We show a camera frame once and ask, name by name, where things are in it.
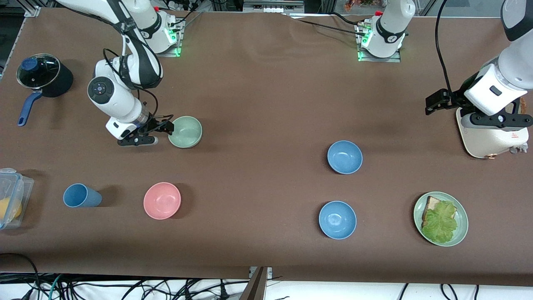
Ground cream white toaster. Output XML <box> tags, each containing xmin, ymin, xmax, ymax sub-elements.
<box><xmin>456</xmin><ymin>97</ymin><xmax>530</xmax><ymax>160</ymax></box>

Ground black pot blue handle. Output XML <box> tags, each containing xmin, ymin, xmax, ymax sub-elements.
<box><xmin>16</xmin><ymin>53</ymin><xmax>75</xmax><ymax>127</ymax></box>

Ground bread slice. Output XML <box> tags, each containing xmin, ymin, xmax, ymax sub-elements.
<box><xmin>422</xmin><ymin>195</ymin><xmax>458</xmax><ymax>228</ymax></box>

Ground metal table bracket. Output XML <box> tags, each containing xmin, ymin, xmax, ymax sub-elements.
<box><xmin>239</xmin><ymin>266</ymin><xmax>274</xmax><ymax>300</ymax></box>

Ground clear plastic food container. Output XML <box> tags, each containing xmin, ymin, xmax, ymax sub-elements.
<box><xmin>0</xmin><ymin>167</ymin><xmax>35</xmax><ymax>231</ymax></box>

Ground teal cable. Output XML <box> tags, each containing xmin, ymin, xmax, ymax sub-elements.
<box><xmin>47</xmin><ymin>274</ymin><xmax>64</xmax><ymax>300</ymax></box>

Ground yellow fruit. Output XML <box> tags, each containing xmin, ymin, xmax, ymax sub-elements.
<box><xmin>0</xmin><ymin>197</ymin><xmax>22</xmax><ymax>224</ymax></box>

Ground pink bowl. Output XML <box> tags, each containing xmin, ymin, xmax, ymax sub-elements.
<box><xmin>143</xmin><ymin>182</ymin><xmax>182</xmax><ymax>220</ymax></box>

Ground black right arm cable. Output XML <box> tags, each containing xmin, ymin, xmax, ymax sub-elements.
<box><xmin>102</xmin><ymin>0</ymin><xmax>175</xmax><ymax>126</ymax></box>

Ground blue plastic cup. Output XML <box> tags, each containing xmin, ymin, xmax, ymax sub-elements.
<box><xmin>62</xmin><ymin>183</ymin><xmax>103</xmax><ymax>208</ymax></box>

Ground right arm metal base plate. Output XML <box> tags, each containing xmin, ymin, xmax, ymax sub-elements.
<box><xmin>156</xmin><ymin>18</ymin><xmax>184</xmax><ymax>58</ymax></box>

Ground pale green plate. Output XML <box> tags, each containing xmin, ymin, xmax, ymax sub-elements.
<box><xmin>413</xmin><ymin>191</ymin><xmax>469</xmax><ymax>248</ymax></box>

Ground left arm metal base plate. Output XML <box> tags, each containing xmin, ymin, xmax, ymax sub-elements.
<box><xmin>356</xmin><ymin>22</ymin><xmax>403</xmax><ymax>63</ymax></box>

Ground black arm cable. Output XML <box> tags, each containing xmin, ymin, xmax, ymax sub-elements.
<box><xmin>102</xmin><ymin>0</ymin><xmax>175</xmax><ymax>126</ymax></box>
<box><xmin>434</xmin><ymin>0</ymin><xmax>455</xmax><ymax>97</ymax></box>

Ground brown table cover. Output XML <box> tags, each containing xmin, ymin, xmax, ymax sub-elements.
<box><xmin>0</xmin><ymin>7</ymin><xmax>533</xmax><ymax>288</ymax></box>

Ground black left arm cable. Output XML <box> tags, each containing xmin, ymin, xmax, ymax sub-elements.
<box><xmin>434</xmin><ymin>0</ymin><xmax>455</xmax><ymax>97</ymax></box>

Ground pale green bowl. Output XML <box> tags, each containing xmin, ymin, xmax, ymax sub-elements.
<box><xmin>167</xmin><ymin>116</ymin><xmax>203</xmax><ymax>149</ymax></box>

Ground green lettuce leaf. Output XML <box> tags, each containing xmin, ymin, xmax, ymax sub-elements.
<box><xmin>421</xmin><ymin>200</ymin><xmax>459</xmax><ymax>245</ymax></box>

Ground blue bowl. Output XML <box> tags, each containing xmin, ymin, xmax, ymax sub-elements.
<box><xmin>327</xmin><ymin>140</ymin><xmax>364</xmax><ymax>175</ymax></box>
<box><xmin>319</xmin><ymin>200</ymin><xmax>358</xmax><ymax>240</ymax></box>

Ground glass lid blue knob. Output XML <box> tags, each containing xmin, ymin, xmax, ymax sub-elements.
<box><xmin>15</xmin><ymin>53</ymin><xmax>61</xmax><ymax>90</ymax></box>

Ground toast slice in toaster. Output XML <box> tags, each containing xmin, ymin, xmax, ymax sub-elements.
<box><xmin>509</xmin><ymin>98</ymin><xmax>528</xmax><ymax>115</ymax></box>

